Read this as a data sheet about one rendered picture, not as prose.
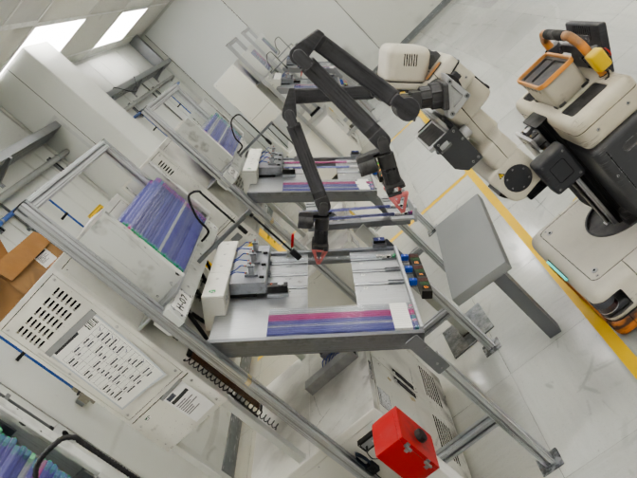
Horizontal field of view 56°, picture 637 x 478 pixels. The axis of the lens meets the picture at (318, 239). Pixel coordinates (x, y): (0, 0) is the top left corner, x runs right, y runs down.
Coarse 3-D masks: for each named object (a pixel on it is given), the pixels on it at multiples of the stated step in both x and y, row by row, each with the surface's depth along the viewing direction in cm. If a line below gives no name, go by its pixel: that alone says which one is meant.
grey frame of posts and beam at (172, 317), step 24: (120, 168) 246; (24, 216) 175; (48, 240) 178; (216, 240) 259; (96, 264) 181; (192, 264) 220; (408, 264) 265; (192, 288) 207; (432, 288) 270; (144, 312) 188; (168, 312) 188; (456, 312) 275; (192, 336) 192; (480, 336) 281; (216, 360) 195; (240, 384) 199; (456, 384) 200; (288, 408) 206; (480, 408) 204; (312, 432) 207; (552, 456) 216
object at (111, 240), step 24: (96, 144) 236; (72, 168) 209; (144, 168) 247; (48, 192) 188; (96, 240) 194; (120, 240) 194; (120, 264) 197; (144, 264) 197; (168, 264) 198; (144, 288) 201; (168, 288) 201; (336, 360) 243; (432, 360) 196; (312, 384) 245; (480, 432) 210
